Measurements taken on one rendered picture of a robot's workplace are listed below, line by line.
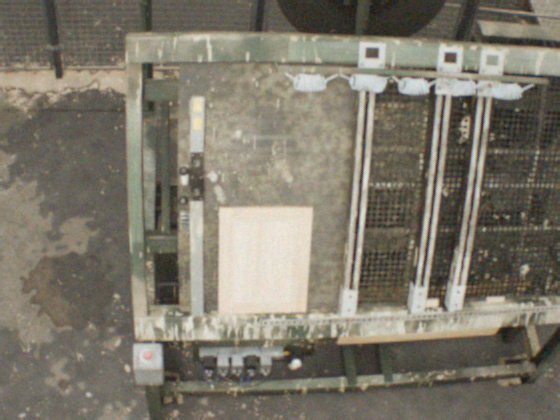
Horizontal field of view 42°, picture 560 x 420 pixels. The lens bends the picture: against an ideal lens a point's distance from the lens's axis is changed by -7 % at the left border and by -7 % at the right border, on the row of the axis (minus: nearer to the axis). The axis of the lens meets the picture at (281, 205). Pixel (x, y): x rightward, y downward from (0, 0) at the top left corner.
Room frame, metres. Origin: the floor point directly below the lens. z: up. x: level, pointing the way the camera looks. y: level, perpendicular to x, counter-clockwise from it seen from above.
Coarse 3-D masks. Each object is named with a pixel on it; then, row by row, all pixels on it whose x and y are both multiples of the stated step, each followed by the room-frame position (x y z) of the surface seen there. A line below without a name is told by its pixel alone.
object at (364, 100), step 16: (384, 48) 2.25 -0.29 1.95; (368, 64) 2.21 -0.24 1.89; (384, 64) 2.22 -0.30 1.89; (384, 80) 2.09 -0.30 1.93; (368, 96) 2.18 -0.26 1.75; (368, 112) 2.14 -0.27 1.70; (368, 128) 2.11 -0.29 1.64; (352, 144) 2.11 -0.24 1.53; (368, 144) 2.08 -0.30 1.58; (352, 160) 2.07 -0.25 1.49; (368, 160) 2.05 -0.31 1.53; (352, 176) 2.02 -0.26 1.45; (368, 176) 2.02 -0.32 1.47; (352, 192) 1.98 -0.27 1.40; (352, 208) 1.94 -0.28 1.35; (352, 224) 1.90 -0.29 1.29; (352, 240) 1.87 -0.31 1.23; (352, 256) 1.85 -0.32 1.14; (352, 272) 1.80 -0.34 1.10; (352, 288) 1.77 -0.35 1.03; (352, 304) 1.73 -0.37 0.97
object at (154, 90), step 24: (144, 96) 2.07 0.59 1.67; (168, 96) 2.09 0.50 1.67; (456, 96) 2.34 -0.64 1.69; (552, 96) 2.45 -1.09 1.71; (168, 120) 2.05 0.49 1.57; (168, 144) 2.00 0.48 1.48; (168, 168) 1.95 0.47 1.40; (168, 192) 1.90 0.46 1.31; (168, 216) 1.85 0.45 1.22; (168, 240) 1.79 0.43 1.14
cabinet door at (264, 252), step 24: (240, 216) 1.86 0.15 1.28; (264, 216) 1.88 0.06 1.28; (288, 216) 1.90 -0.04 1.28; (312, 216) 1.92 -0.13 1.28; (240, 240) 1.81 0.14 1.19; (264, 240) 1.83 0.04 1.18; (288, 240) 1.85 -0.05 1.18; (240, 264) 1.76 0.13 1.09; (264, 264) 1.78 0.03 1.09; (288, 264) 1.80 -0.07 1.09; (240, 288) 1.71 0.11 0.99; (264, 288) 1.73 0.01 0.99; (288, 288) 1.75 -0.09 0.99; (240, 312) 1.65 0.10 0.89; (264, 312) 1.67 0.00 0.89
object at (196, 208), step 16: (192, 96) 2.06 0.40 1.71; (192, 112) 2.02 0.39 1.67; (192, 128) 1.99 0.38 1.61; (192, 144) 1.96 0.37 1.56; (192, 208) 1.83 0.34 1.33; (192, 224) 1.79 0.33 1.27; (192, 240) 1.76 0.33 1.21; (192, 256) 1.72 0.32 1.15; (192, 272) 1.69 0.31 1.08; (192, 288) 1.65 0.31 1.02; (192, 304) 1.61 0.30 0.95
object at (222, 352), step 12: (192, 348) 1.51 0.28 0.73; (204, 348) 1.52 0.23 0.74; (216, 348) 1.53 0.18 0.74; (228, 348) 1.54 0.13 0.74; (240, 348) 1.55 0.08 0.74; (252, 348) 1.56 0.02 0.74; (264, 348) 1.57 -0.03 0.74; (276, 348) 1.58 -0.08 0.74; (288, 348) 1.60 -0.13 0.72; (300, 348) 1.57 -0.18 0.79; (204, 360) 1.45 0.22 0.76; (216, 360) 1.49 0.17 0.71; (228, 360) 1.47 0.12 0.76; (240, 360) 1.48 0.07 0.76; (252, 360) 1.49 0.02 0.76; (264, 360) 1.50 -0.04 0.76; (276, 360) 1.59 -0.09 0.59; (288, 360) 1.56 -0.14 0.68; (300, 360) 1.54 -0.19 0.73; (204, 372) 1.42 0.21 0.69; (240, 372) 1.46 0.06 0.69; (252, 372) 1.46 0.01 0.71; (264, 372) 1.47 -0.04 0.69; (276, 372) 1.52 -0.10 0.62; (228, 384) 1.43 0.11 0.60
